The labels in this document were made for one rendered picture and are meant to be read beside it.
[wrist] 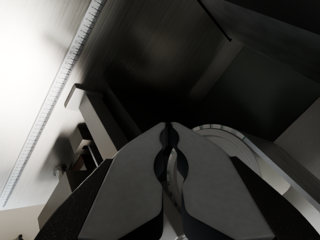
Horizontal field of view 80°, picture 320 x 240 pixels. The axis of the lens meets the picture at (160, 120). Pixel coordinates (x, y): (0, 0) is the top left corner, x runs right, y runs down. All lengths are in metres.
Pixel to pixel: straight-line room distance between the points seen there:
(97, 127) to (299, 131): 0.45
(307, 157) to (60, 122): 0.55
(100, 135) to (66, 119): 0.13
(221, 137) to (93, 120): 0.22
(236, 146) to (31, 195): 0.52
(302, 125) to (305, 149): 0.05
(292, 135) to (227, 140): 0.33
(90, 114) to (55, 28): 0.14
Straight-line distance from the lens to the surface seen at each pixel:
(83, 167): 0.50
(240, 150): 0.24
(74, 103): 0.41
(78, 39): 0.37
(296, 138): 0.56
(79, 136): 0.46
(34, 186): 0.59
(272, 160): 0.23
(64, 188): 0.45
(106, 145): 0.32
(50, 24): 0.35
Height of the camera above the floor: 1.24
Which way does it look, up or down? 35 degrees down
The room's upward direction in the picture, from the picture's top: 140 degrees clockwise
